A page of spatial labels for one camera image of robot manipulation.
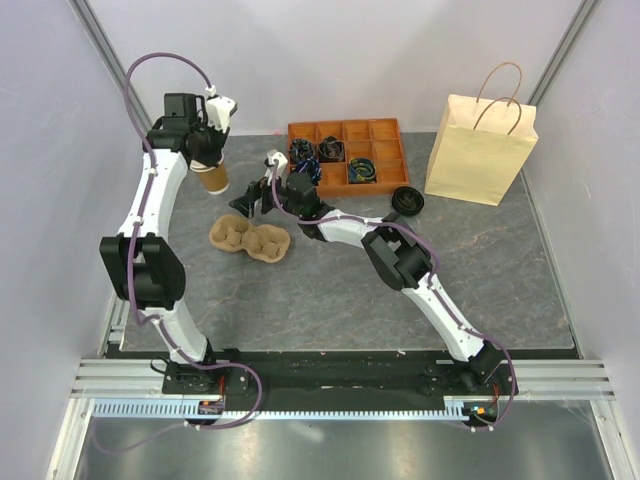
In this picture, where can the brown paper cup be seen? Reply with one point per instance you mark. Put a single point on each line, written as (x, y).
(214, 179)

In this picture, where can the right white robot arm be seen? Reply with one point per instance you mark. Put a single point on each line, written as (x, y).
(401, 259)

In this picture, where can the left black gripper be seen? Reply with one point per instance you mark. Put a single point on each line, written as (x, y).
(214, 159)

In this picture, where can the kraft paper bag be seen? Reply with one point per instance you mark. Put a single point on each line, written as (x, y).
(480, 148)

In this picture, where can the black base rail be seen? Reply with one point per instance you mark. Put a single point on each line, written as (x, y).
(433, 374)

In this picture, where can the cardboard cup carrier tray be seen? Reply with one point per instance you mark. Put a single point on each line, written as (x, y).
(233, 233)

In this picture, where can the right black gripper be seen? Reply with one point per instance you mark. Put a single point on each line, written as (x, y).
(261, 189)

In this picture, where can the blue striped item in tray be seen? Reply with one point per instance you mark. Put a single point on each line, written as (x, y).
(311, 167)

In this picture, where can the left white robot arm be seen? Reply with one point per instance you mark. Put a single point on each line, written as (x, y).
(143, 269)

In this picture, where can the grey cable duct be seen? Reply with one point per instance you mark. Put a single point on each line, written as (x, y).
(191, 410)

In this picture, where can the dark item in tray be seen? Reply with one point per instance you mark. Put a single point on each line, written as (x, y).
(301, 150)

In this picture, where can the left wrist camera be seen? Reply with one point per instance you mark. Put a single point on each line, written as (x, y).
(219, 110)

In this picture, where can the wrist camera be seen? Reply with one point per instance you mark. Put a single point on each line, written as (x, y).
(219, 110)
(276, 162)

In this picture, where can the blue yellow item in tray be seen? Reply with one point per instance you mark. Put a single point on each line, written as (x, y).
(361, 170)

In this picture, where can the black cup lid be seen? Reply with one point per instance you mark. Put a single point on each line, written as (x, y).
(407, 201)

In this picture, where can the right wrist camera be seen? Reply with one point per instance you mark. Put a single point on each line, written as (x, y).
(276, 162)

